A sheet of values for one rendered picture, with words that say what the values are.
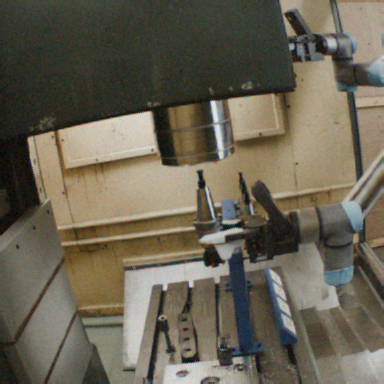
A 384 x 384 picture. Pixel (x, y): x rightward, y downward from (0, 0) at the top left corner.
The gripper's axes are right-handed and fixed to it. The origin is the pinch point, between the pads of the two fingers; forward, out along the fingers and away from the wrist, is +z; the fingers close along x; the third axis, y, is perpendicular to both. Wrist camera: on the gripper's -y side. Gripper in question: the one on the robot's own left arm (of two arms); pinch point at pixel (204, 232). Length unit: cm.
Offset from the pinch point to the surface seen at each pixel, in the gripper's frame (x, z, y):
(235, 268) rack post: 14.8, -5.6, 16.2
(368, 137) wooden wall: 259, -128, 38
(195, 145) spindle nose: -8.0, -1.3, -19.8
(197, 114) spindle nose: -7.8, -2.5, -25.5
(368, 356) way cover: 17, -45, 58
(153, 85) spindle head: -12.5, 4.1, -32.5
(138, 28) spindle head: -12.5, 5.2, -43.9
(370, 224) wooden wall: 259, -126, 111
